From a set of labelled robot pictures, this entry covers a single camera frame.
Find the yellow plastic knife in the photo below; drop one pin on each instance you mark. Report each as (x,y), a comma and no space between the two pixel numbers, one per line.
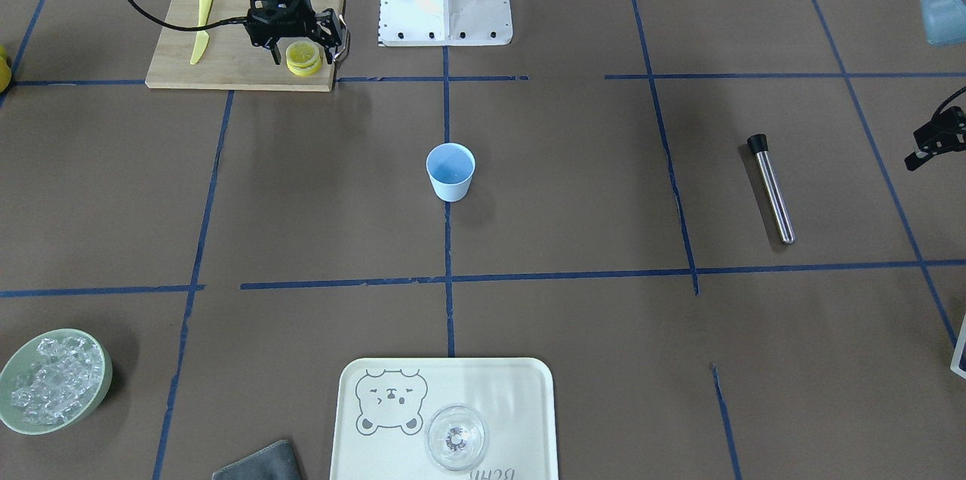
(201,37)

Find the yellow object at edge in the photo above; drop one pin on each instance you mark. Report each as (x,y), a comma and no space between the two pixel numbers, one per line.
(6,74)

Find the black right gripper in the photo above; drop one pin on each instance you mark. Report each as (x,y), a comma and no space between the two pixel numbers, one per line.
(330,26)

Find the bamboo cutting board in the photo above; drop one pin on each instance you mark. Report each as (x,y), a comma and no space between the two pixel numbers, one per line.
(229,62)

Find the yellow lemon slices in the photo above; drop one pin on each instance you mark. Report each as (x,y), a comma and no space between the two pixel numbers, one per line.
(303,58)

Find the green bowl of ice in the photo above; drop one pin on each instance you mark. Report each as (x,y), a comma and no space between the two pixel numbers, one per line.
(54,381)

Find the clear glass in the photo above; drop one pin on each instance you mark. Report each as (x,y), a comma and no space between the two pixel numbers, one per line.
(457,438)

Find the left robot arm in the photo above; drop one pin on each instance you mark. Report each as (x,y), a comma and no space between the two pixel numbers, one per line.
(944,25)

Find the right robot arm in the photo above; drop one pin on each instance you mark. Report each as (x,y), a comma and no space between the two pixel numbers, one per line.
(269,21)

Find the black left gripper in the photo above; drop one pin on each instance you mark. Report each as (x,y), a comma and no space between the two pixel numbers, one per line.
(938,136)

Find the steel muddler black tip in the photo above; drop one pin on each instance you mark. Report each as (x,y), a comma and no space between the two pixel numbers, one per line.
(758,144)

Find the white box at edge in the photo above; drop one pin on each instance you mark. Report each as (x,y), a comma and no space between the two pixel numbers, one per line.
(957,364)

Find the cream bear tray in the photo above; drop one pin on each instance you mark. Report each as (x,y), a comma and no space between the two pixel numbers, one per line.
(385,406)

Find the grey cloth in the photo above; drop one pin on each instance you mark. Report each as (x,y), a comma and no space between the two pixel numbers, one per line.
(276,461)

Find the light blue cup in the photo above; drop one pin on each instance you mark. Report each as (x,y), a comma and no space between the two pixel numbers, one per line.
(450,167)

